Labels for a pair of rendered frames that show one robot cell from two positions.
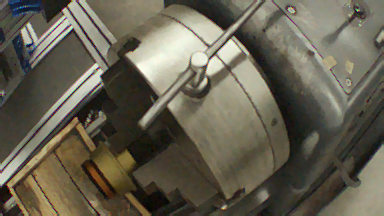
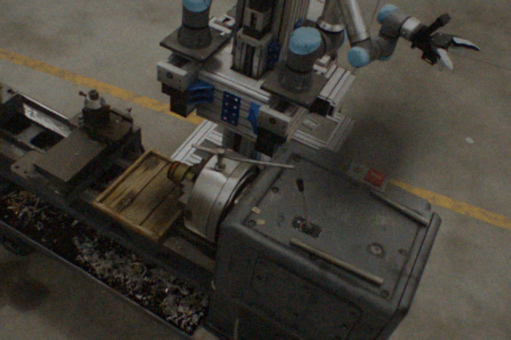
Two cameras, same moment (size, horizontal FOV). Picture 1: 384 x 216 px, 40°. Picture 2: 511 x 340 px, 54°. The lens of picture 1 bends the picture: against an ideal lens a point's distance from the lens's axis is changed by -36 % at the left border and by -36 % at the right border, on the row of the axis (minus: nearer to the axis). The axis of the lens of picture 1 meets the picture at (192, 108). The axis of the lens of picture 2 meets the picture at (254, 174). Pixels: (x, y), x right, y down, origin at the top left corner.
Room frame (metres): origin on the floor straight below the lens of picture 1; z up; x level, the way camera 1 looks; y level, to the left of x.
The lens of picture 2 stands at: (-0.12, -1.00, 2.46)
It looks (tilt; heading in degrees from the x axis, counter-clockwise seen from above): 48 degrees down; 58
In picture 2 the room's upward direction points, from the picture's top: 11 degrees clockwise
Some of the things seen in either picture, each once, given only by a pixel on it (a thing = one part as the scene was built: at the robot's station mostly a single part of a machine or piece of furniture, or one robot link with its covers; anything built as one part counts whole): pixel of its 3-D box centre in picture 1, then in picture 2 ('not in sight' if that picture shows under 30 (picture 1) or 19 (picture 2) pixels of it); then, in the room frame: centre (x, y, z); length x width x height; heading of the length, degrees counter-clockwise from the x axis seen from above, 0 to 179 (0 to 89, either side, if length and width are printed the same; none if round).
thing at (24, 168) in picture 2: not in sight; (78, 149); (-0.02, 0.54, 0.90); 0.47 x 0.30 x 0.06; 37
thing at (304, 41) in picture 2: not in sight; (304, 47); (0.88, 0.41, 1.33); 0.13 x 0.12 x 0.14; 18
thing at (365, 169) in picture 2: not in sight; (366, 180); (0.82, -0.20, 1.23); 0.13 x 0.08 x 0.05; 127
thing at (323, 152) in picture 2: not in sight; (327, 160); (0.73, -0.09, 1.24); 0.09 x 0.08 x 0.03; 127
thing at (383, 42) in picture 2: not in sight; (382, 45); (1.07, 0.20, 1.46); 0.11 x 0.08 x 0.11; 18
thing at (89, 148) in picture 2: not in sight; (88, 143); (0.02, 0.51, 0.95); 0.43 x 0.17 x 0.05; 37
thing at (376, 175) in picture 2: not in sight; (374, 177); (0.84, -0.22, 1.26); 0.06 x 0.06 x 0.02; 37
